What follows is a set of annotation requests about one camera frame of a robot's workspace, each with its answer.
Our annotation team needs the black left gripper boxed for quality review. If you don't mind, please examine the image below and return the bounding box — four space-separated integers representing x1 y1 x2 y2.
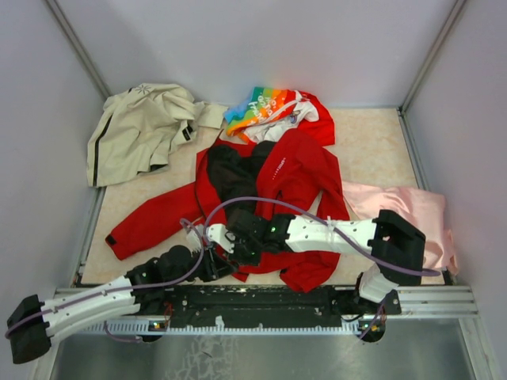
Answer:
165 244 238 287

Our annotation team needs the red jacket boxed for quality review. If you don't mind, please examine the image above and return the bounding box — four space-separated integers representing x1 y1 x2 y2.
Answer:
104 128 351 293

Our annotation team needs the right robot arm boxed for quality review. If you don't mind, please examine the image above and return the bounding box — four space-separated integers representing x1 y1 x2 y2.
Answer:
221 210 425 314

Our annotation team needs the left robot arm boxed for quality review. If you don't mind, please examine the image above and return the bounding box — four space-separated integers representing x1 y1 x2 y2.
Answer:
6 245 238 364

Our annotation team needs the beige jacket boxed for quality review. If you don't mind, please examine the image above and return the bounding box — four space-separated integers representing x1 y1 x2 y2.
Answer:
86 83 227 188

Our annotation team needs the rainbow white red garment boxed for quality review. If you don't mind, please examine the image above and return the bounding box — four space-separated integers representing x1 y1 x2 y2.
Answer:
223 87 335 146

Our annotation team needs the pink satin cloth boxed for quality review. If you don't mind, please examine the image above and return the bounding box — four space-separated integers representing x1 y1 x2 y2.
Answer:
343 181 459 275

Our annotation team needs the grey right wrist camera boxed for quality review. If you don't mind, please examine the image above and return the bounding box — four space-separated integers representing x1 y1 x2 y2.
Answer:
206 223 235 253

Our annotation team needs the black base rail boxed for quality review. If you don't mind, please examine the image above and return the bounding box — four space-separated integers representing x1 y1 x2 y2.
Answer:
133 285 379 328

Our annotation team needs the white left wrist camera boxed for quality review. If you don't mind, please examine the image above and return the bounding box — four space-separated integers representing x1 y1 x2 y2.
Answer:
186 224 203 253

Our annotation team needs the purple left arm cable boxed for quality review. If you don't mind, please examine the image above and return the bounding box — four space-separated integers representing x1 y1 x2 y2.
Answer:
4 218 207 344

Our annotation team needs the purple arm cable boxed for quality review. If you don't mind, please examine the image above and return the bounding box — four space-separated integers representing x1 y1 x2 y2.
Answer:
204 196 441 337
4 218 207 344

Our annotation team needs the white slotted cable duct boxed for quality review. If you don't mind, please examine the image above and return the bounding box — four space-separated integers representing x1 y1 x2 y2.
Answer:
63 316 368 336

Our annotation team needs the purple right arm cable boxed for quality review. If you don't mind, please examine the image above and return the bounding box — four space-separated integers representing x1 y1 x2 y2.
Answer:
204 196 441 337

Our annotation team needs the left aluminium frame post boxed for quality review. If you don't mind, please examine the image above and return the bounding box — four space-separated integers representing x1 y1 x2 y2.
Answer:
43 0 112 100

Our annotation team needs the aluminium frame post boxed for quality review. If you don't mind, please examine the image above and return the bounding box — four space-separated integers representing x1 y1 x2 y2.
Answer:
398 0 468 116
43 0 112 100

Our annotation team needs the right aluminium frame post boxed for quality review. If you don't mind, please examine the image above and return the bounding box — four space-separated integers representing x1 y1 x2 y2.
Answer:
398 0 468 116

